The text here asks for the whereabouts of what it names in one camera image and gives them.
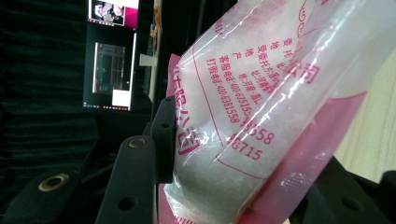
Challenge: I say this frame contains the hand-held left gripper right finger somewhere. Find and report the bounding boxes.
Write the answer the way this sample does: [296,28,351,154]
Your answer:
[289,157,393,224]

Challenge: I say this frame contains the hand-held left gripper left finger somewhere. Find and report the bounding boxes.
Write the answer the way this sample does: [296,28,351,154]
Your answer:
[94,95,177,224]

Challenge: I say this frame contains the pink plastic sugar bag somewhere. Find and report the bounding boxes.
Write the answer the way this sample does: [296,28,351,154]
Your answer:
[157,0,396,224]

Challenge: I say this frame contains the large dark monitor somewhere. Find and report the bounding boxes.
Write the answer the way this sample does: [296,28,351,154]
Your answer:
[82,24,138,112]

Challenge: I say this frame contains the small monitor with pink screen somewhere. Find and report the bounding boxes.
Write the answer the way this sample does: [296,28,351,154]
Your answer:
[88,0,140,30]

